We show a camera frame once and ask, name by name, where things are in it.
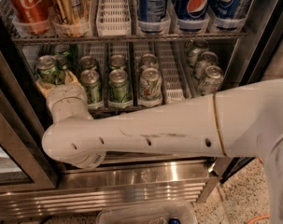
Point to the white diet can back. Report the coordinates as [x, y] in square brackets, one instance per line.
[148, 61]

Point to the green can column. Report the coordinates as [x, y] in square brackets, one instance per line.
[88, 63]
[117, 61]
[119, 87]
[91, 81]

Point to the green can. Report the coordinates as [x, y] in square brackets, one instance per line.
[64, 49]
[48, 70]
[63, 62]

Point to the clear plastic bin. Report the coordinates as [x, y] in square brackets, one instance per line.
[149, 213]

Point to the white can right middle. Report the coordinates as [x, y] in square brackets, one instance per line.
[207, 58]

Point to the blue bottle cap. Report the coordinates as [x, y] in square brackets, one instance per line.
[174, 220]

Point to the blue Pepsi can left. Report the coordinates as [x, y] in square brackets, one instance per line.
[151, 15]

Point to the blue Pepsi can middle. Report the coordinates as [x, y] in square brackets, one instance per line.
[191, 10]

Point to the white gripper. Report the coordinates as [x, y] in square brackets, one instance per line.
[67, 92]

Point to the red Coca-Cola can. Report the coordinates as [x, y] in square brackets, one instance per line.
[34, 13]

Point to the white can right back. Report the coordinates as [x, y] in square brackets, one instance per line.
[193, 50]

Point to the white diet can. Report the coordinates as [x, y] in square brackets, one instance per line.
[148, 61]
[150, 88]

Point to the gold soda can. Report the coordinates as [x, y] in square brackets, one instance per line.
[72, 15]

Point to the empty white middle tray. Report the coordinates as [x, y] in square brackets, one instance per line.
[175, 86]

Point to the steel fridge cabinet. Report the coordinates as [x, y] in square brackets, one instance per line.
[32, 184]

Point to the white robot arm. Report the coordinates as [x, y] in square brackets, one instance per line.
[245, 121]

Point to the white diet can front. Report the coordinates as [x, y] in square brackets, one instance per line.
[150, 88]

